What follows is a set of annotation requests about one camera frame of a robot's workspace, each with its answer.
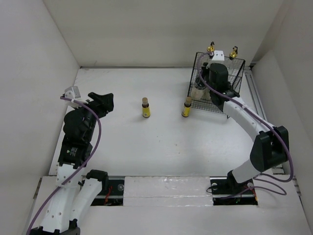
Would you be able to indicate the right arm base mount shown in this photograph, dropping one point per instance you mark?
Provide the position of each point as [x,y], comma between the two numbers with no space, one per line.
[224,194]

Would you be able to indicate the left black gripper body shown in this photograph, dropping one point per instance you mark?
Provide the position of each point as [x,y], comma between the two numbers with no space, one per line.
[99,109]

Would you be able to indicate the small yellow bottle cork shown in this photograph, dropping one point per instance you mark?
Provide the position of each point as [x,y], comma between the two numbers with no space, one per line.
[187,107]
[145,108]

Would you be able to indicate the dark sauce bottle gold spout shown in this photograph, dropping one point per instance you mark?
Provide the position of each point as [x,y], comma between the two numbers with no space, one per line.
[211,48]

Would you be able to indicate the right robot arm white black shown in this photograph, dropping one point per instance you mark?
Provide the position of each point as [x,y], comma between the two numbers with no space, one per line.
[271,143]

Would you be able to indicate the clear oil bottle gold spout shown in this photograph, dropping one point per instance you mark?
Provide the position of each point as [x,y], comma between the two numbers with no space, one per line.
[234,53]

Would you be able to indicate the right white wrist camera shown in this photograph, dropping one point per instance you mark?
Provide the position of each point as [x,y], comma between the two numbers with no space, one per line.
[218,56]

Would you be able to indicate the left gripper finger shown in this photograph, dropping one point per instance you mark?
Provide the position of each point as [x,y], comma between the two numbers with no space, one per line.
[107,102]
[95,97]

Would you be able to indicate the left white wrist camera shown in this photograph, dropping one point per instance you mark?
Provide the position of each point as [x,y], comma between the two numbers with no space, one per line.
[72,94]

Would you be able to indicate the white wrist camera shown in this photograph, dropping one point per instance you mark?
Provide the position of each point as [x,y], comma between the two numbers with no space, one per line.
[218,56]
[72,94]

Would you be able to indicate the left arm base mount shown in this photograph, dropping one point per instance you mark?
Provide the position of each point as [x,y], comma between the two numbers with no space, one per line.
[112,196]

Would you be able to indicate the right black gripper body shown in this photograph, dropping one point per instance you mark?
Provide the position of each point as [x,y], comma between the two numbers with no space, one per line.
[206,72]

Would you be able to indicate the metal rail right edge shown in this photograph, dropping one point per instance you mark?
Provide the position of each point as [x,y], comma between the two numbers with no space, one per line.
[257,104]

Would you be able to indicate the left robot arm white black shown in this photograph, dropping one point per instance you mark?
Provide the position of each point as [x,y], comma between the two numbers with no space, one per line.
[65,208]

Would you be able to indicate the black wire rack basket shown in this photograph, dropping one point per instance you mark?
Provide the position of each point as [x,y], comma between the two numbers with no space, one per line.
[235,74]

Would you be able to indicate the tan spice grinder silver top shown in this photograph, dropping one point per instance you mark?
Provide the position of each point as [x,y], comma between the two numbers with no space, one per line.
[197,92]

